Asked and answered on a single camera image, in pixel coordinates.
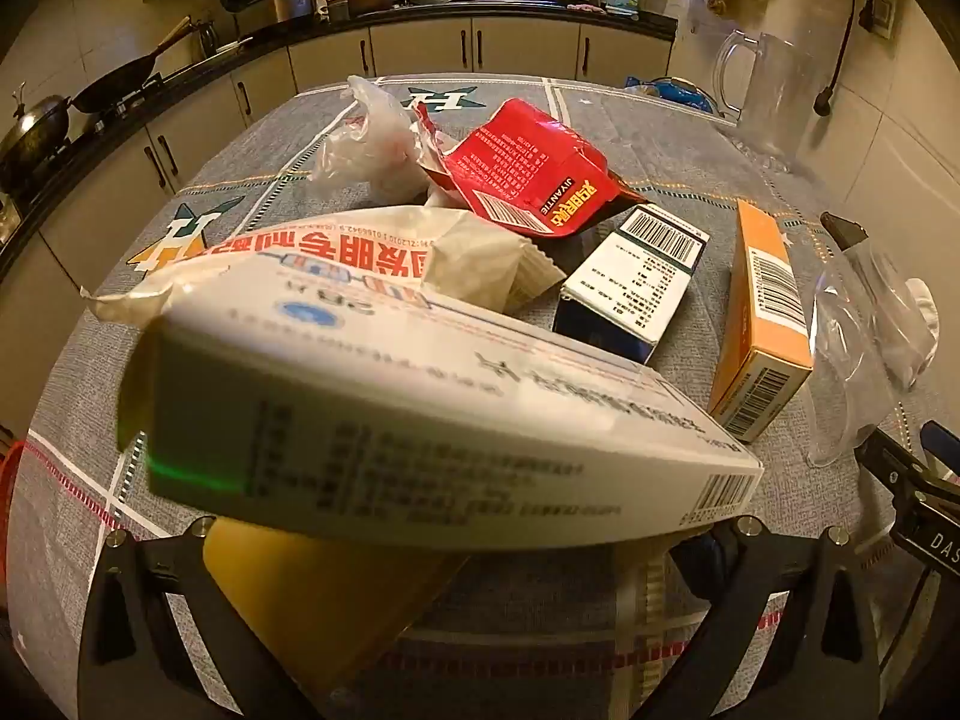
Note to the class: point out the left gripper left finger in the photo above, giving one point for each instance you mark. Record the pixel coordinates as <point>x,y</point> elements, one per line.
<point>132,661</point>

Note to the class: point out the orange carton box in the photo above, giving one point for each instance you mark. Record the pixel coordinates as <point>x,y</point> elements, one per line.
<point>766,353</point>

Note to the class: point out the long white medicine box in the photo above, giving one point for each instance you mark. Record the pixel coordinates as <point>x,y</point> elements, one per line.
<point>312,397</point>

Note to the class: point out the white and blue carton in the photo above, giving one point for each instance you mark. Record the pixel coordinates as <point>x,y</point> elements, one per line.
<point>622,298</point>

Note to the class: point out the white printed plastic bag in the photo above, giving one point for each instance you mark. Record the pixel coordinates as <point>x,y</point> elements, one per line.
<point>451,252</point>

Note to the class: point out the red snack bag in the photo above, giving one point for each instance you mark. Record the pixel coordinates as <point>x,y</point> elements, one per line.
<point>524,171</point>

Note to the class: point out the clear knotted plastic bag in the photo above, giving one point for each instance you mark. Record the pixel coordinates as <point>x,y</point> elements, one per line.
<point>379,147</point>

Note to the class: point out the lower kitchen cabinets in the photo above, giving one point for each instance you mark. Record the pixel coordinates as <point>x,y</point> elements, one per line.
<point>315,90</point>

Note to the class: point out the clear plastic cup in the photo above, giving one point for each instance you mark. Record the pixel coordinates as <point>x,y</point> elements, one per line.
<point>873,335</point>

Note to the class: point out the black wallet on table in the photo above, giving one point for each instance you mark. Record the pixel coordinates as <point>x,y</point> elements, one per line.
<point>845,233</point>

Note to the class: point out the clear glass pitcher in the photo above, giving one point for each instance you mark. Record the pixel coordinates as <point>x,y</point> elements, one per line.
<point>779,100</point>

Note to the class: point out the black countertop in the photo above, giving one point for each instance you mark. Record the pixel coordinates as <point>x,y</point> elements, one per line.
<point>300,37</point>

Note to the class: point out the steel pot with lid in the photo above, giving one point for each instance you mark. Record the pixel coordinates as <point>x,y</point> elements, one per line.
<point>37,133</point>

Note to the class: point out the black wok with handle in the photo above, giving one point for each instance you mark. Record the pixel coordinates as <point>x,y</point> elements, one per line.
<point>116,85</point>

